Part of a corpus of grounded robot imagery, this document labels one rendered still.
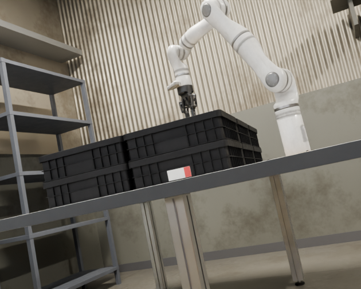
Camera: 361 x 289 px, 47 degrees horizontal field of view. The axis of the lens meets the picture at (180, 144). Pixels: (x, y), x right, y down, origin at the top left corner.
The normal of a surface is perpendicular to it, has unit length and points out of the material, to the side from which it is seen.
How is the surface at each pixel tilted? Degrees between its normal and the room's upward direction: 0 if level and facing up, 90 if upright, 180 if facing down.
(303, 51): 90
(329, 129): 90
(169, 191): 90
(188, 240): 90
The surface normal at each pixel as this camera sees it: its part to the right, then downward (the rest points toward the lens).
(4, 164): 0.89, -0.23
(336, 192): -0.40, -0.03
